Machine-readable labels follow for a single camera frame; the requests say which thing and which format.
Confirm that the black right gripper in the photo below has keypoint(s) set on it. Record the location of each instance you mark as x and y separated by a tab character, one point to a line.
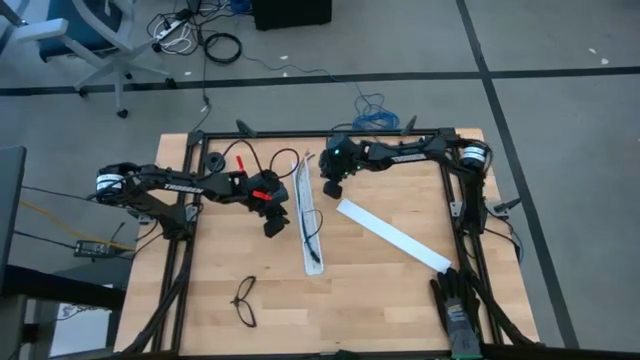
342	157

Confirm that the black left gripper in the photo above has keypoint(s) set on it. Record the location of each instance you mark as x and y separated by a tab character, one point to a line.
267	195

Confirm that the white duct cover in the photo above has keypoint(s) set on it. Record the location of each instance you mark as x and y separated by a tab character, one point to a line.
395	235

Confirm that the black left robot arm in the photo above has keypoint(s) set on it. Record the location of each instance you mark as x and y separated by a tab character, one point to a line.
180	187

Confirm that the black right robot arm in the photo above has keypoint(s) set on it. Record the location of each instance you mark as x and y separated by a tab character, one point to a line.
405	156

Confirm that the dark tape roll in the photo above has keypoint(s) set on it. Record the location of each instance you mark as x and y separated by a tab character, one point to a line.
210	165

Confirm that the black box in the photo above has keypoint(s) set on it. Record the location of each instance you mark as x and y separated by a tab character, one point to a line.
290	12

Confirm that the black power adapter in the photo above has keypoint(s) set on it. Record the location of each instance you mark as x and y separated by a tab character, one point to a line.
92	248

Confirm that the black grey work glove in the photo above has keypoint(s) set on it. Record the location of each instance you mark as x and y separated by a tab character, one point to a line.
457	320

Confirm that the white power strip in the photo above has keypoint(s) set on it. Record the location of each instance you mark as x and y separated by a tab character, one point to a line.
170	29

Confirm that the grey office chair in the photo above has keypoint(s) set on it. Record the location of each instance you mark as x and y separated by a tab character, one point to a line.
116	65

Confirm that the black side table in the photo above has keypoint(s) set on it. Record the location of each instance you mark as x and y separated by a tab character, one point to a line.
60	287

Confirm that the dark grey panel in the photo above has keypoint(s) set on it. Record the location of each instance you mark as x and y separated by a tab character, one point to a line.
11	215

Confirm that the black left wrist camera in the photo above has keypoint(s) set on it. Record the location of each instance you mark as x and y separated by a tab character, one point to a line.
274	227

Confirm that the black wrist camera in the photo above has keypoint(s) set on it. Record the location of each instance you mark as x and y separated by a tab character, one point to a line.
332	190
274	227

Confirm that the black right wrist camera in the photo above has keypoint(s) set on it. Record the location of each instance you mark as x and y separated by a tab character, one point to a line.
332	190

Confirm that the black aluminium table frame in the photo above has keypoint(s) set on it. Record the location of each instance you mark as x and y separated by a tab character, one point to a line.
280	134

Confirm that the black frame eyeglasses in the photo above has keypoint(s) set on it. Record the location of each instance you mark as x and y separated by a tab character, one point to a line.
234	301

